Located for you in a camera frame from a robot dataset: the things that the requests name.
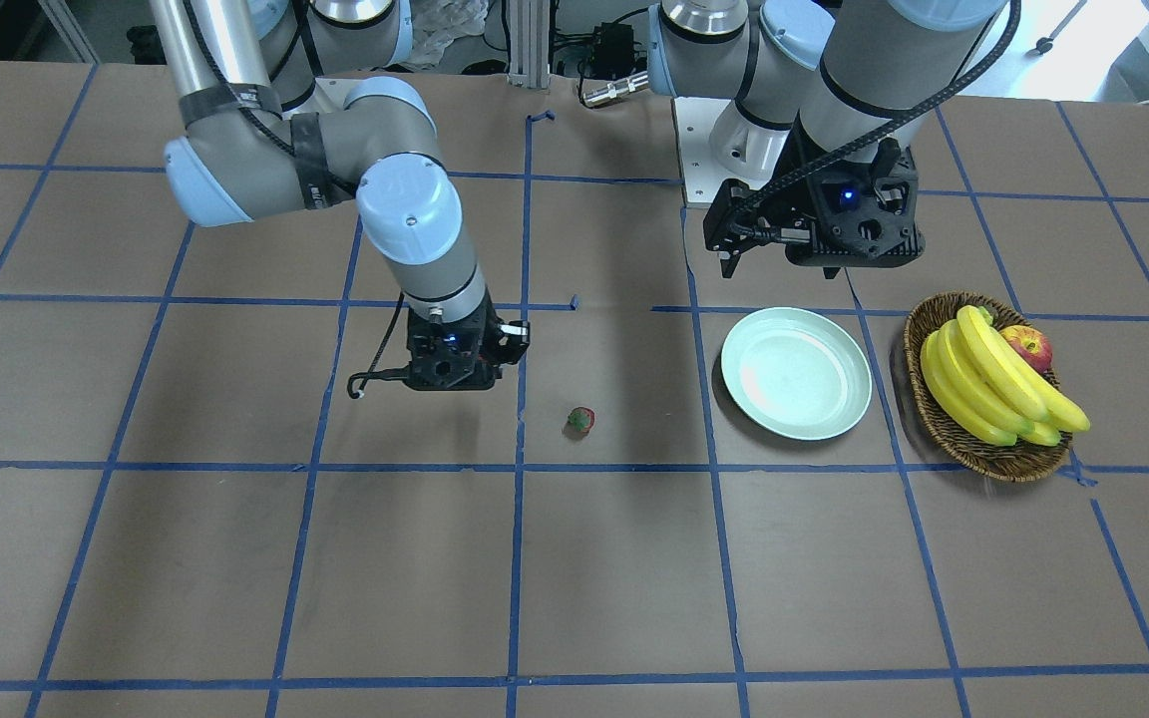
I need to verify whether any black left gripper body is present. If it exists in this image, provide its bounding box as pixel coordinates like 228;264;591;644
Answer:
784;140;926;272

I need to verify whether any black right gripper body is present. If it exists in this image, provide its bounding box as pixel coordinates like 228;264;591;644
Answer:
404;306;502;391

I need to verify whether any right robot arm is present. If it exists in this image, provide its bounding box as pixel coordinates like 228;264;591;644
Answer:
152;1;530;397

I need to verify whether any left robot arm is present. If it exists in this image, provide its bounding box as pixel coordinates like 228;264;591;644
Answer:
647;1;1021;277

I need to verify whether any light green plate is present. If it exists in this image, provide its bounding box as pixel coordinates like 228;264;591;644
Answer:
719;306;874;441

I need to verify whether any yellow banana bunch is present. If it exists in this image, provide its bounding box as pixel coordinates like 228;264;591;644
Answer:
913;303;1092;449

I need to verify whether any red apple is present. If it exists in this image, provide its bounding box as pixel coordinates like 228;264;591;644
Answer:
998;324;1052;375

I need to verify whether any wicker basket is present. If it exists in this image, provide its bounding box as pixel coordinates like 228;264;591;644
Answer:
904;291;1074;484

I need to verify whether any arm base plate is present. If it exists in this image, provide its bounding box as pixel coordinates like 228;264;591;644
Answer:
672;96;815;208

